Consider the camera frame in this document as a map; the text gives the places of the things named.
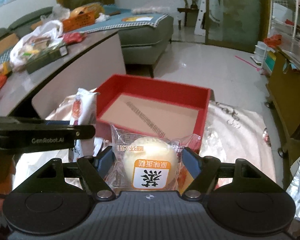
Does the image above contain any grey sofa ottoman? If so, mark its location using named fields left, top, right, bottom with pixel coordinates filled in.
left=0, top=6, right=175, bottom=78

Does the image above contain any red storage box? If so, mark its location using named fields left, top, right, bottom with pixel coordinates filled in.
left=96, top=74, right=214, bottom=140

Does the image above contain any dark wooden chair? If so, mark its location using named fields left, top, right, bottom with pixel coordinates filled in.
left=176, top=0, right=206, bottom=30

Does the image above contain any wooden side cabinet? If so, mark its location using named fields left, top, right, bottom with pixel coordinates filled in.
left=266, top=50, right=300, bottom=162

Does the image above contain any dark green flat box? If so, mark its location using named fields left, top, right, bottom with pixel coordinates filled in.
left=25, top=43, right=68, bottom=74

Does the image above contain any white snack packet with barcode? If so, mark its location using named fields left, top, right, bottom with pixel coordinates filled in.
left=68, top=88, right=98, bottom=162

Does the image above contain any steamed cake snack packet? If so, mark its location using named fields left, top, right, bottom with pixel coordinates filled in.
left=106, top=125, right=202, bottom=194

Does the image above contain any white wire rack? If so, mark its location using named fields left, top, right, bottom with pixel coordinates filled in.
left=268, top=0, right=300, bottom=37

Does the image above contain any orange plastic basket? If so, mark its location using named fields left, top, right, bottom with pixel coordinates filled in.
left=62, top=11, right=95, bottom=33

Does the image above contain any white plastic bag of snacks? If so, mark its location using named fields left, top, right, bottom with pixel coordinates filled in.
left=10, top=20, right=64, bottom=72

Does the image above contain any floral shiny tablecloth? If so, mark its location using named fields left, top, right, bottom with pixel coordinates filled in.
left=12, top=95, right=278, bottom=189

